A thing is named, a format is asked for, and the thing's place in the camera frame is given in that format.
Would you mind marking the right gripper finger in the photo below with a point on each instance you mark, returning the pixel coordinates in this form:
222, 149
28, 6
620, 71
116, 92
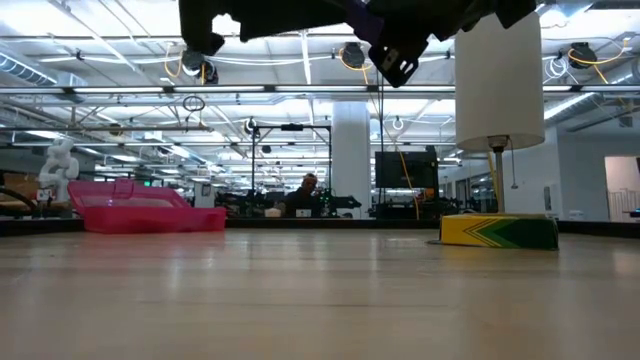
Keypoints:
407, 22

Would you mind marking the background black robot station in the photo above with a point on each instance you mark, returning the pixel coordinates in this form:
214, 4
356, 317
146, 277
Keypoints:
340, 202

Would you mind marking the black aluminium table frame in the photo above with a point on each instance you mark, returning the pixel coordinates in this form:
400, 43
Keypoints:
350, 223

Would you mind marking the white shade table lamp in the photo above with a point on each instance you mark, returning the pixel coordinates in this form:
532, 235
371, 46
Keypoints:
500, 90

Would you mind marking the black monitor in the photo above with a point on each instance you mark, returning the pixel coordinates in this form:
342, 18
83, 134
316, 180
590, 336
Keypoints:
405, 170

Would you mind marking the black gantry frame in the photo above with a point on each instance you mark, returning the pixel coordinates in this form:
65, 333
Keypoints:
292, 127

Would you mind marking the yellow green crayon box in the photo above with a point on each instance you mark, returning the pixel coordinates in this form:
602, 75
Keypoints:
500, 232

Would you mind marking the person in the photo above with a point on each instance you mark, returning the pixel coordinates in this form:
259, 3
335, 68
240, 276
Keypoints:
302, 200

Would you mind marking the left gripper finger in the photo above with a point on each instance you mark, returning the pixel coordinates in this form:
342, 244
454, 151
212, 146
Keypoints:
295, 17

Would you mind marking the brown cardboard box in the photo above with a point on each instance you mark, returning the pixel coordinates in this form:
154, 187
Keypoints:
20, 182

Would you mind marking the white column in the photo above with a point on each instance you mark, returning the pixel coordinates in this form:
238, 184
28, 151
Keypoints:
352, 150

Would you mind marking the pink transparent pencil case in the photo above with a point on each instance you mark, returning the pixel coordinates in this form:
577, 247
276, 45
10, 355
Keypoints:
150, 220

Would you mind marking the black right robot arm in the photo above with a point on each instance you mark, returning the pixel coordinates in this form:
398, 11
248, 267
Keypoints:
515, 10

